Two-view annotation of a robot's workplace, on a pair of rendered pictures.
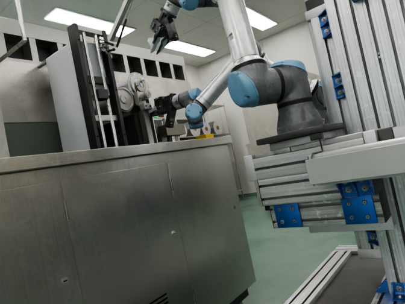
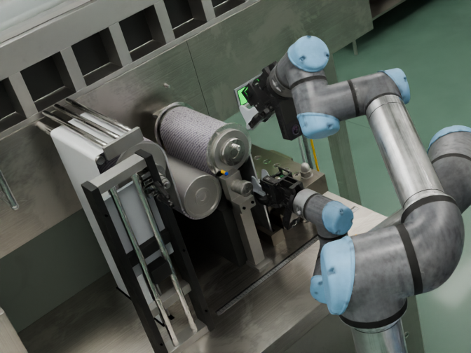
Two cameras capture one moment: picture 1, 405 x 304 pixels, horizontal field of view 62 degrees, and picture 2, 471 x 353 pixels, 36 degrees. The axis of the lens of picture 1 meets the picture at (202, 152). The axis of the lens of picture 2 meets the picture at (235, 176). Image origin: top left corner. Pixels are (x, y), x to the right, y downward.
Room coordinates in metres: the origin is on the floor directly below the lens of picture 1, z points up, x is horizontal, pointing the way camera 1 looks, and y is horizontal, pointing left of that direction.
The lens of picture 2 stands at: (0.23, -0.41, 2.20)
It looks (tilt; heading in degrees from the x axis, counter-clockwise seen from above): 32 degrees down; 24
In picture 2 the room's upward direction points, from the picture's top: 17 degrees counter-clockwise
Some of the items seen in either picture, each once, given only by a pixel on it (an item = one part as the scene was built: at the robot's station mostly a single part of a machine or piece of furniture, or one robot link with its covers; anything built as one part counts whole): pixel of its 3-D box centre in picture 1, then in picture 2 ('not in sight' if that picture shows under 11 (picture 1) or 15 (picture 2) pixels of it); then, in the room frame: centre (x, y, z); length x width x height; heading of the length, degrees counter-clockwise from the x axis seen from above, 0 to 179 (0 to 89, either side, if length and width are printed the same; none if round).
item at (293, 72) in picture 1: (288, 82); not in sight; (1.12, -0.33, 0.98); 0.13 x 0.12 x 0.14; 109
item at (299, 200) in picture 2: (178, 101); (306, 204); (1.69, 0.07, 1.11); 0.08 x 0.05 x 0.08; 144
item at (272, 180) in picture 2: (167, 104); (285, 192); (1.74, 0.13, 1.12); 0.12 x 0.08 x 0.09; 54
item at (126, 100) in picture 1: (108, 105); (176, 182); (1.74, 0.43, 1.17); 0.26 x 0.12 x 0.12; 54
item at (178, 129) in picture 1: (151, 136); (262, 176); (2.00, 0.28, 1.00); 0.40 x 0.16 x 0.06; 54
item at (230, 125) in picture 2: (138, 85); (228, 150); (1.76, 0.26, 1.25); 0.15 x 0.01 x 0.15; 144
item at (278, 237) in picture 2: not in sight; (247, 220); (1.88, 0.32, 0.92); 0.28 x 0.04 x 0.04; 54
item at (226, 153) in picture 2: (140, 85); (232, 151); (1.76, 0.25, 1.25); 0.07 x 0.02 x 0.07; 144
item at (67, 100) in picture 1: (68, 107); (106, 221); (1.59, 0.58, 1.17); 0.34 x 0.05 x 0.54; 54
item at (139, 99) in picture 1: (146, 120); (247, 221); (1.71, 0.24, 1.05); 0.06 x 0.05 x 0.31; 54
